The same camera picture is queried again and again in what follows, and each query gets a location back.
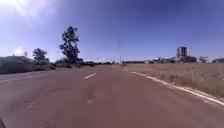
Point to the reddish asphalt road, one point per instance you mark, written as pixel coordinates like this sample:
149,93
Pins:
110,96

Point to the tall grey building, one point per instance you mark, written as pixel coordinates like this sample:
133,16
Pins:
181,53

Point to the row of dark bushes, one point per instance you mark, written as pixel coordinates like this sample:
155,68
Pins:
30,64

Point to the dry grass verge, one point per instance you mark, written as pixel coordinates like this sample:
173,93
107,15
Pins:
186,76

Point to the thin pole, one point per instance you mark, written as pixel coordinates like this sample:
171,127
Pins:
120,55

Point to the tall dark tree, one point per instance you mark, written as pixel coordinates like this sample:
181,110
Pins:
69,46

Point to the small dark tree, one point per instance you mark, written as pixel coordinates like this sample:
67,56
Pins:
40,55

